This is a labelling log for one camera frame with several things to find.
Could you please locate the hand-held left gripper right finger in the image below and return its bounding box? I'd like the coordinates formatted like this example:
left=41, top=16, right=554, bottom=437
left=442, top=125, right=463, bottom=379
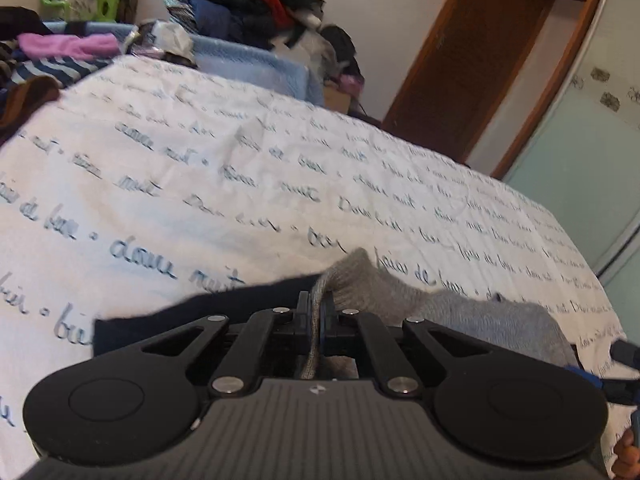
left=319, top=296, right=501, bottom=395

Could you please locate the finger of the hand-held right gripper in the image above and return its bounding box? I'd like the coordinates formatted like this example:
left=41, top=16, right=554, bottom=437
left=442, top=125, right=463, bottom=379
left=610, top=340, right=640, bottom=367
left=566, top=366, right=640, bottom=407

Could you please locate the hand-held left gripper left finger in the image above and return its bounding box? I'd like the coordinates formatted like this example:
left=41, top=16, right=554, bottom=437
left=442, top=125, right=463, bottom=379
left=134, top=290, right=315, bottom=395

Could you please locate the navy and grey knit garment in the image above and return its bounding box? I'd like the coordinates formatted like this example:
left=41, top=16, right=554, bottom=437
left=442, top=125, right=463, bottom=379
left=94, top=247, right=583, bottom=382

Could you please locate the person's right hand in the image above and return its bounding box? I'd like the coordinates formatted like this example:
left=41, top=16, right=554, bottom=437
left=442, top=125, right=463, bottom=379
left=613, top=430, right=640, bottom=479

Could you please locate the white script-print blanket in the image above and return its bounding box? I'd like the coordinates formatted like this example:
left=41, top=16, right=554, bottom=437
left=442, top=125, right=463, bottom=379
left=0, top=54, right=626, bottom=480

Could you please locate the frosted glass door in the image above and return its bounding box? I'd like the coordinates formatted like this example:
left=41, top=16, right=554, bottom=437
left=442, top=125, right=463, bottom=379
left=502, top=0, right=640, bottom=287

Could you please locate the cardboard box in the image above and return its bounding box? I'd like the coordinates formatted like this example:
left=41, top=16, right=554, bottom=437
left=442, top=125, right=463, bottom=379
left=322, top=82, right=354, bottom=114

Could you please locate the light blue fleece blanket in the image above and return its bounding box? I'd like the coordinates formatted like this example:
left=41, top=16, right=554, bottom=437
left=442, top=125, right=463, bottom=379
left=42, top=20, right=327, bottom=107

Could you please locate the black backpack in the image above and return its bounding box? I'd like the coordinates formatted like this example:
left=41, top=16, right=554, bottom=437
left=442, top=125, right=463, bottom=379
left=320, top=25, right=362, bottom=77

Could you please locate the brown wooden door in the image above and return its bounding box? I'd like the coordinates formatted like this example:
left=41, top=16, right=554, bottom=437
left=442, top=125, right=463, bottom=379
left=382, top=0, right=614, bottom=181

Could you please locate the crumpled plastic bag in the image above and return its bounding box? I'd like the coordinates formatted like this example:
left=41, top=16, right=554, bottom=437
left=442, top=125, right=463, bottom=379
left=125, top=20, right=197, bottom=67

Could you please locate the navy puffer jacket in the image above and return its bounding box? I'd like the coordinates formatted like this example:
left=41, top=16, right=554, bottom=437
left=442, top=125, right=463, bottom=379
left=190, top=0, right=282, bottom=52

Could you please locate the checkered dark garment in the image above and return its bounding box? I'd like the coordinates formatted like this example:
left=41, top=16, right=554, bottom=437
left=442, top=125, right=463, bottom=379
left=165, top=0, right=197, bottom=37

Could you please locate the blue white striped garment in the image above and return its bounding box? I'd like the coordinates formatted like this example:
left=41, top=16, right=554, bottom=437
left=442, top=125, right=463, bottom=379
left=5, top=55, right=114, bottom=87

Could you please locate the folded brown garment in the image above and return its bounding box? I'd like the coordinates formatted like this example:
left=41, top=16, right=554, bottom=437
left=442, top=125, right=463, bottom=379
left=0, top=75, right=62, bottom=134

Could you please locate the pink folded garment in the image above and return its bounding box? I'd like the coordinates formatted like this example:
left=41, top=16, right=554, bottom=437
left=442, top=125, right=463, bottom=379
left=17, top=32, right=121, bottom=60

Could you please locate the black bag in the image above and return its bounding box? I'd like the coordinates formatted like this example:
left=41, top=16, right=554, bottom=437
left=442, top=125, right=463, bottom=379
left=97, top=0, right=141, bottom=24

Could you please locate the green plastic basket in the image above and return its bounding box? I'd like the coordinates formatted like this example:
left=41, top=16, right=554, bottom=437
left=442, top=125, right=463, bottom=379
left=40, top=0, right=121, bottom=24

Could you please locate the folded black garment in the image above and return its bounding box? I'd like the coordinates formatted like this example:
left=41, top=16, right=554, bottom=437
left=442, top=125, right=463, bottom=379
left=0, top=6, right=54, bottom=39

